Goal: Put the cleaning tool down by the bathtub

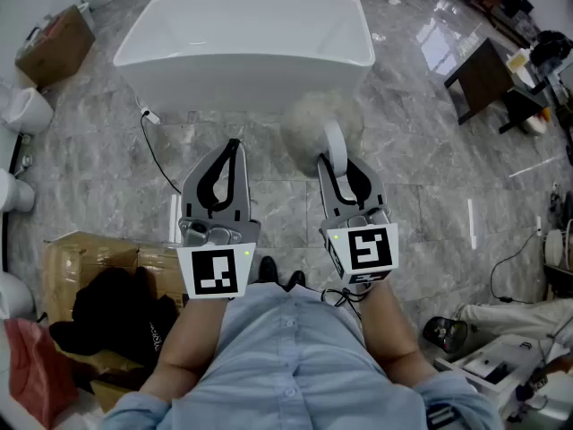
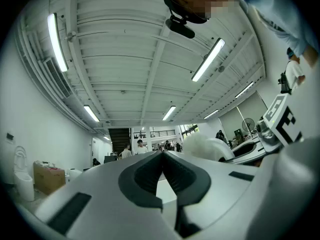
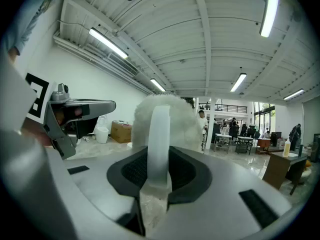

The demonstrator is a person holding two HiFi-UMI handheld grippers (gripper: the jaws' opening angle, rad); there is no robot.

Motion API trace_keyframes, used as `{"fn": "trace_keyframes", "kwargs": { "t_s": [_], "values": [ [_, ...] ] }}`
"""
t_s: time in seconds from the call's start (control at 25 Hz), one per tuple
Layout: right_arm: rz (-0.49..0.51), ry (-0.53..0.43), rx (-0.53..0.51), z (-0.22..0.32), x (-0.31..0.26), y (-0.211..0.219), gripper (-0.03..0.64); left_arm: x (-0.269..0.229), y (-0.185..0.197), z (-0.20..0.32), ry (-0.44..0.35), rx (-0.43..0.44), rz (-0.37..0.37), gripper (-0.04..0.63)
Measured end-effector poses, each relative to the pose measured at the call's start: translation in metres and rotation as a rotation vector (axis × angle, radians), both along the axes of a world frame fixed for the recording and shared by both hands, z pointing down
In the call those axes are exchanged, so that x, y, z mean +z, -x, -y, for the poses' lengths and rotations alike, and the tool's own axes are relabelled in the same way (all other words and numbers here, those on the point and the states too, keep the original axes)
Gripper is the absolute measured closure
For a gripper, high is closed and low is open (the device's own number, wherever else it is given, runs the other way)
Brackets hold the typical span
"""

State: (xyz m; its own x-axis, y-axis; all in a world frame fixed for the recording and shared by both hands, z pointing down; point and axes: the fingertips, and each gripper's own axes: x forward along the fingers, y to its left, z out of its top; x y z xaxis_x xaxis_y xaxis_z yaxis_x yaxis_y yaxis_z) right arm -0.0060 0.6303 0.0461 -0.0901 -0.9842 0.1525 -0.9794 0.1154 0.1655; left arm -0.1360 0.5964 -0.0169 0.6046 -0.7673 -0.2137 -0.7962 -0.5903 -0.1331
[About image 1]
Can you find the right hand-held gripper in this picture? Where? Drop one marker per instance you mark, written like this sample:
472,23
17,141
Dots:
369,251

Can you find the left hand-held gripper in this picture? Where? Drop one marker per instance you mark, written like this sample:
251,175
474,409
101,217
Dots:
215,271

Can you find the white bathtub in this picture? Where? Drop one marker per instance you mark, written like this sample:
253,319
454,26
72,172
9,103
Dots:
242,79

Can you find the person's right forearm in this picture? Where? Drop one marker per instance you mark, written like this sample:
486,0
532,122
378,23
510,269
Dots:
385,329

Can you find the person's left forearm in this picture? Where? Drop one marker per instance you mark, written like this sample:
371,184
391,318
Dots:
188,343

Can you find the black leather shoe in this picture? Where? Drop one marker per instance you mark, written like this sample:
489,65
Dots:
296,279
268,269

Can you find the white power strip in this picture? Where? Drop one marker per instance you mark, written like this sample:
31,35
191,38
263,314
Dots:
151,115

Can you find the taped brown cardboard box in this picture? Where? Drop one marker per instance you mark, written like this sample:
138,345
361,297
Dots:
80,258

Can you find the black cloth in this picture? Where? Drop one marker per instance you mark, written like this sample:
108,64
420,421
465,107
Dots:
116,312

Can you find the dark wooden table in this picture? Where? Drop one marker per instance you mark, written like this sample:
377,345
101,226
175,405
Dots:
483,74

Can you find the light blue shirt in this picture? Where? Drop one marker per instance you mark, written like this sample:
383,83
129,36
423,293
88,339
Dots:
286,365

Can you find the black low table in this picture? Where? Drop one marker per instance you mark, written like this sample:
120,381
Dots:
524,105

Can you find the white cloth bundle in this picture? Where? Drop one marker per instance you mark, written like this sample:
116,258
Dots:
515,320

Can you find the open brown cardboard box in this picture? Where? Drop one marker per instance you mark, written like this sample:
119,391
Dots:
58,47

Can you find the white shelf unit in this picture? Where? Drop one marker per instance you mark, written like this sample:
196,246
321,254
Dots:
492,365

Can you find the black bag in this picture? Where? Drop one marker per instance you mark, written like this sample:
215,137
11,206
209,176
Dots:
553,45

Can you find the red plastic bag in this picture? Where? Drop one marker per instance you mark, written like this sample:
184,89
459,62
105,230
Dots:
40,374

